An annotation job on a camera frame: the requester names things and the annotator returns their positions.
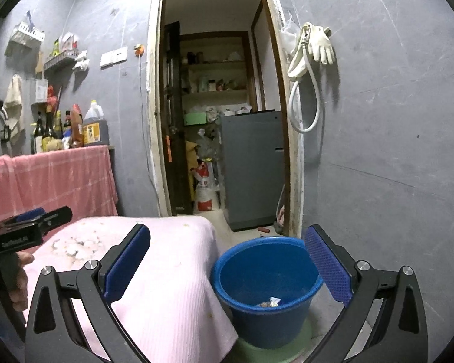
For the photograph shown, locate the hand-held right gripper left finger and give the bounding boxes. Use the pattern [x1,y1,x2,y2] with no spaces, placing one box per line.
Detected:
[25,223,152,363]

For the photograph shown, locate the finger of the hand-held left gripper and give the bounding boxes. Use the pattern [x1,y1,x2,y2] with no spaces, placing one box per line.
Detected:
[32,206,73,232]
[3,207,47,227]

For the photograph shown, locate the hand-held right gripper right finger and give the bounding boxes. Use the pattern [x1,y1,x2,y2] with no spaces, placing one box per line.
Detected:
[304,224,429,363]

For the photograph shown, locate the blue plastic bucket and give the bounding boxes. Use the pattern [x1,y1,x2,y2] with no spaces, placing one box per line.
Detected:
[211,236,325,349]

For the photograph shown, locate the person's left hand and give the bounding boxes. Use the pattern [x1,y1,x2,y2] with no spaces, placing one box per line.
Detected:
[5,251,35,312]

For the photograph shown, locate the scattered white crumbs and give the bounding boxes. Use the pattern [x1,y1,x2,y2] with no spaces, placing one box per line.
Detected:
[51,232,101,258]

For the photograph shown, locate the pink checked cloth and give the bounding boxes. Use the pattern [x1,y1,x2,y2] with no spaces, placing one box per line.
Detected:
[0,145,119,227]

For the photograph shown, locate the pink waffle blanket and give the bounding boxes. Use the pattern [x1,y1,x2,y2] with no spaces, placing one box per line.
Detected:
[21,215,239,363]

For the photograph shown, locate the white crumpled paper scrap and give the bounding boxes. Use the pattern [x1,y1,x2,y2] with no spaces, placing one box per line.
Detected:
[255,296,282,309]

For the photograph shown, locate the metal faucet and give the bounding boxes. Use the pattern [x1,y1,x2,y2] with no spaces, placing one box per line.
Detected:
[0,108,14,145]

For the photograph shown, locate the orange sauce bottle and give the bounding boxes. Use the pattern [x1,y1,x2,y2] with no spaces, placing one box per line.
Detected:
[69,104,84,149]

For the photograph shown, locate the green plastic stool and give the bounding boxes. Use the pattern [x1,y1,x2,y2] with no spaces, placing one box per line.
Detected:
[232,319,313,363]

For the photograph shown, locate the cooking oil jug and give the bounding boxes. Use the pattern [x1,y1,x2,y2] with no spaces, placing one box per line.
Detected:
[82,100,110,147]

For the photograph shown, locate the dark wooden door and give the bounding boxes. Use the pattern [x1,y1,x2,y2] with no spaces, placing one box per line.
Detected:
[163,21,193,216]

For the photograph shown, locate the white sack red print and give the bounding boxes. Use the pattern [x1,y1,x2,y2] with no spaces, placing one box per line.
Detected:
[193,161,221,212]

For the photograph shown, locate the beige hanging rag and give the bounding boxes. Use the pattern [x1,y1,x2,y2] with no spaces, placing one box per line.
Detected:
[2,74,24,146]

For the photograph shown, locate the yellow bag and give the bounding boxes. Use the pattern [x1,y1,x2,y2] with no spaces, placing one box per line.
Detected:
[185,141,199,201]

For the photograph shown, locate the grey refrigerator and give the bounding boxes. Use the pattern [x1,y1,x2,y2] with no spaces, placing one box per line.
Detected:
[220,110,284,232]

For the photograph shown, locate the white plastic bag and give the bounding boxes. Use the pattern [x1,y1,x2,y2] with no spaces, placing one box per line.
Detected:
[73,50,89,72]

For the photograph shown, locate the pink white packet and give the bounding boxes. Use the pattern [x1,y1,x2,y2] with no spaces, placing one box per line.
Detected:
[60,32,80,51]

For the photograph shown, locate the white plastic basket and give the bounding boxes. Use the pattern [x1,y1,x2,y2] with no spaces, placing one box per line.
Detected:
[9,23,46,49]

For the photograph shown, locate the cream rubber glove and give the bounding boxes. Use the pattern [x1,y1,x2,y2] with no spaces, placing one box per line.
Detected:
[287,24,311,80]
[309,25,335,66]

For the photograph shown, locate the wooden shelving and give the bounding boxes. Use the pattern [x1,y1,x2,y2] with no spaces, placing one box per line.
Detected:
[179,31,256,112]

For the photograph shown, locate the clear plastic bag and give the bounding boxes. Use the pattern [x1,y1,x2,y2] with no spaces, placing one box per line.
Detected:
[280,17,299,51]

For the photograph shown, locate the metal wall box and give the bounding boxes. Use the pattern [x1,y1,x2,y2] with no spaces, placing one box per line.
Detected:
[34,79,49,103]

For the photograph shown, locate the wooden door frame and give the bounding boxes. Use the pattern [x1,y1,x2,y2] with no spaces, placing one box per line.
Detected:
[147,0,305,239]

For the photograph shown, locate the metal wall rack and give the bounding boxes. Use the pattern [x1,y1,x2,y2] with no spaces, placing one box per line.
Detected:
[43,48,79,72]

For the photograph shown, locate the white hose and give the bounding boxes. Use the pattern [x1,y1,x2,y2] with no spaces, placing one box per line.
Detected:
[288,51,322,134]

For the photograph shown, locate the white switch panel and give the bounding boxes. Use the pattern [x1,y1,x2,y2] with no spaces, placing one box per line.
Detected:
[100,46,128,68]

